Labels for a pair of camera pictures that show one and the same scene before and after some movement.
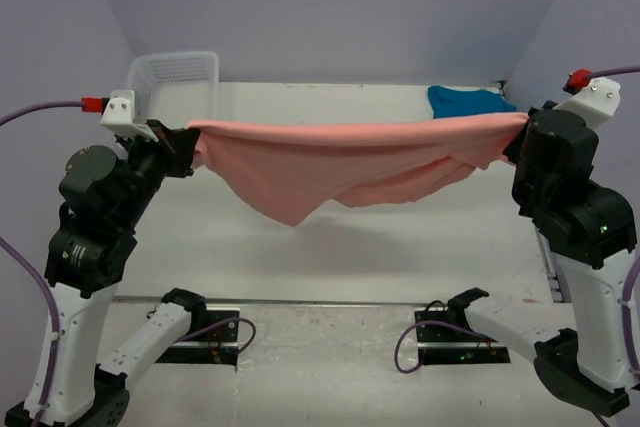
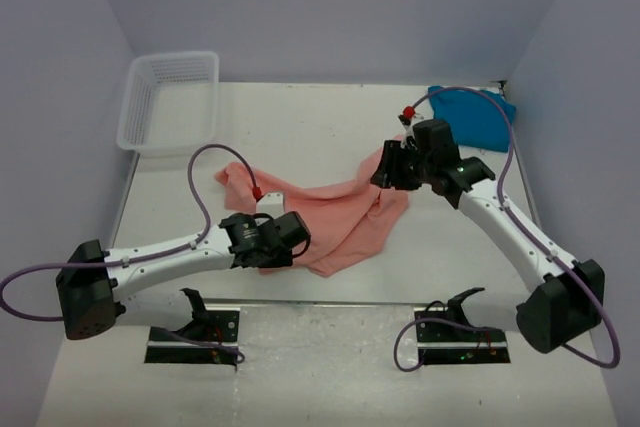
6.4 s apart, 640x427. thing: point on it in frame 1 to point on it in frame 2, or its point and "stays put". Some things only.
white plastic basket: x=174 y=88 stays put
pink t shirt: x=289 y=172 to x=345 y=227
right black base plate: x=445 y=335 stays put
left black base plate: x=218 y=342 stays put
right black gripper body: x=521 y=184 to x=405 y=169
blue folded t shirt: x=448 y=101 stays put
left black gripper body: x=148 y=162 to x=280 y=258
